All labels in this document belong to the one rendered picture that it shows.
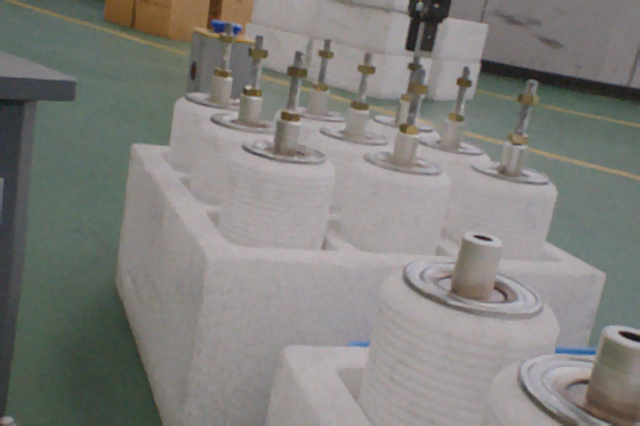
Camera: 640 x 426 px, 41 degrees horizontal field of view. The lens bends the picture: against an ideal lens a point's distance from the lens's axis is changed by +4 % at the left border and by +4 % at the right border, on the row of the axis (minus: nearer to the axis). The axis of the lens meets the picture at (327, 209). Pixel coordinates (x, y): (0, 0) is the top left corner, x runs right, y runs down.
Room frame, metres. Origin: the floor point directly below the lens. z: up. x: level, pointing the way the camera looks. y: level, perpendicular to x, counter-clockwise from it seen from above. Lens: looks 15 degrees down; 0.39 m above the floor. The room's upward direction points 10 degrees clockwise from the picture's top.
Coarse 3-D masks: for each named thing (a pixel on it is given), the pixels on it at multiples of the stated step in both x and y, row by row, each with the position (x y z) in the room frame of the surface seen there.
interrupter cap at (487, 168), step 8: (472, 168) 0.80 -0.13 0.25; (480, 168) 0.79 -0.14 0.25; (488, 168) 0.81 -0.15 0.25; (496, 168) 0.82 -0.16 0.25; (496, 176) 0.77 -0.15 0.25; (504, 176) 0.77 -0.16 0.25; (512, 176) 0.78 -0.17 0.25; (520, 176) 0.81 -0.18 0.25; (528, 176) 0.81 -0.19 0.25; (536, 176) 0.80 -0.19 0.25; (544, 176) 0.81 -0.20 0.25; (528, 184) 0.77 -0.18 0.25; (536, 184) 0.77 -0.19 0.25; (544, 184) 0.78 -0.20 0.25
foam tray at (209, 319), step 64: (128, 192) 0.95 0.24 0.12; (128, 256) 0.90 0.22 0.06; (192, 256) 0.65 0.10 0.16; (256, 256) 0.63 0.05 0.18; (320, 256) 0.66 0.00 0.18; (384, 256) 0.69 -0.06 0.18; (448, 256) 0.73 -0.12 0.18; (192, 320) 0.62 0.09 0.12; (256, 320) 0.63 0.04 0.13; (320, 320) 0.65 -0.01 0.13; (576, 320) 0.76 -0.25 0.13; (192, 384) 0.61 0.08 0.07; (256, 384) 0.63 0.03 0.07
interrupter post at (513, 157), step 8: (512, 144) 0.80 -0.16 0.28; (504, 152) 0.80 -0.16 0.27; (512, 152) 0.80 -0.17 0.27; (520, 152) 0.80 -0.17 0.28; (504, 160) 0.80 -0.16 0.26; (512, 160) 0.79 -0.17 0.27; (520, 160) 0.80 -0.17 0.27; (504, 168) 0.80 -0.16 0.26; (512, 168) 0.79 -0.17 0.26; (520, 168) 0.80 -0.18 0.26
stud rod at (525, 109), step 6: (528, 84) 0.80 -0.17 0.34; (534, 84) 0.80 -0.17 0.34; (528, 90) 0.80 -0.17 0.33; (534, 90) 0.80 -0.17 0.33; (522, 108) 0.80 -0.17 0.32; (528, 108) 0.80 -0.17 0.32; (522, 114) 0.80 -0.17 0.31; (528, 114) 0.80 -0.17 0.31; (522, 120) 0.80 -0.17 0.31; (516, 126) 0.80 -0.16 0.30; (522, 126) 0.80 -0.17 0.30; (516, 132) 0.80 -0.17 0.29; (522, 132) 0.80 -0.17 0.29; (516, 144) 0.80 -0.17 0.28
